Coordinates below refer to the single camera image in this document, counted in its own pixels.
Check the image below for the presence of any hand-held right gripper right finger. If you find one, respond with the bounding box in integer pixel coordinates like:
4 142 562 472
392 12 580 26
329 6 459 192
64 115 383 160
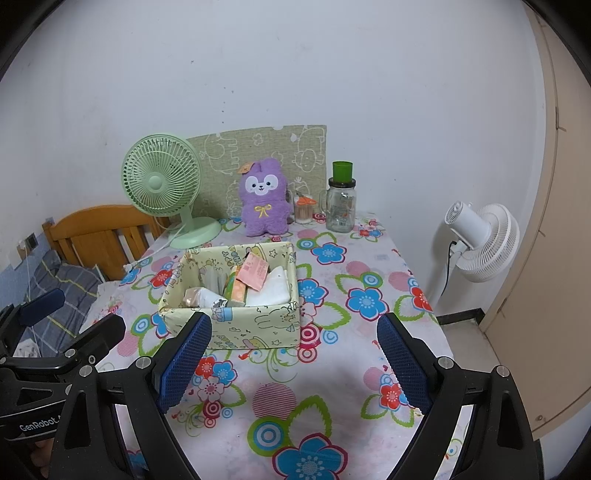
376 312 541 480

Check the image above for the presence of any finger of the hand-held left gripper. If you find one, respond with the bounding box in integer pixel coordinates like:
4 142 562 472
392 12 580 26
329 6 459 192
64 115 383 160
0 288 66 333
0 314 126 370

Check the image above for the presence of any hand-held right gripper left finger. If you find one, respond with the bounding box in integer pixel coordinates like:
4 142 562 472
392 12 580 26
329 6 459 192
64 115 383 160
48 311 213 480

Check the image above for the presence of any white bundle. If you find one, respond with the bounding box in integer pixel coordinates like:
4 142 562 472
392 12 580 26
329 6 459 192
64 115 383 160
184 287 229 309

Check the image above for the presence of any green tissue pack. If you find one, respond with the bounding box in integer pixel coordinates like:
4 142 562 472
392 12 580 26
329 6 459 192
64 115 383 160
223 265 249 306

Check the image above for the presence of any clear plastic bag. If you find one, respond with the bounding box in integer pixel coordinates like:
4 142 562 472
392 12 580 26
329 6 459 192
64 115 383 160
198 267 232 292

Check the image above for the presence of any yellow cartoon-print storage box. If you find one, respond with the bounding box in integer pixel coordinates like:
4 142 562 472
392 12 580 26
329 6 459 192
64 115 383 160
158 241 301 350

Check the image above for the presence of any pink packet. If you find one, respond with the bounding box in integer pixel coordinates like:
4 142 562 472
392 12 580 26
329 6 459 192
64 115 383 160
236 253 269 291

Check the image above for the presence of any person's left hand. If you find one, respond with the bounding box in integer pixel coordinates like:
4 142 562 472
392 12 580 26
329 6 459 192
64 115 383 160
30 438 53 480

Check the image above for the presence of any grey plaid bedding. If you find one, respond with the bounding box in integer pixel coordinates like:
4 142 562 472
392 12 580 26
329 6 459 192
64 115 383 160
0 256 100 361

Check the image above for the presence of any wooden chair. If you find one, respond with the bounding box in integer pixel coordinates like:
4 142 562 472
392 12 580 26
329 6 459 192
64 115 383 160
42 205 169 282

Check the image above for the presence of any white standing fan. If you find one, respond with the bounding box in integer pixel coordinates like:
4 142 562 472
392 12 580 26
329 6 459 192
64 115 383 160
427 200 520 315

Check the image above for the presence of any green desk fan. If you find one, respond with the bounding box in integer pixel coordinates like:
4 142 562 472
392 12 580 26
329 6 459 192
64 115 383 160
121 134 223 250

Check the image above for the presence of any glass mug jar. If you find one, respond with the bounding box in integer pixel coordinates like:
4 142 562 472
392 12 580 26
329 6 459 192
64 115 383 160
320 178 358 232

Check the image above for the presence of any purple plush toy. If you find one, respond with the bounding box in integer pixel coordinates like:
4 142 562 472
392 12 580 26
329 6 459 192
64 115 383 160
238 158 291 237

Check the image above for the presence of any small jar with orange lid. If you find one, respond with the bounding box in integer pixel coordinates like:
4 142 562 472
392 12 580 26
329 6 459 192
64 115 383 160
295 196 317 225

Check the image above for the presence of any beige door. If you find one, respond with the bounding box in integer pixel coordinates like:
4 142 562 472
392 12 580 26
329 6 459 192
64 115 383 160
480 9 591 439

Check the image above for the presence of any green cartoon-print board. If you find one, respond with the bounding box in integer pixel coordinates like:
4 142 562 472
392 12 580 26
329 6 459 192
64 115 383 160
186 124 328 220

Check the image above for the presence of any white fan cable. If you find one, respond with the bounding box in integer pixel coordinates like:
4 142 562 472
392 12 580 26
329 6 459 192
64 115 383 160
122 233 185 273

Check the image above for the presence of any black fan cable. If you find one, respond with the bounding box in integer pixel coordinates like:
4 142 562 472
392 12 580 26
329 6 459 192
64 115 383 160
441 240 456 297

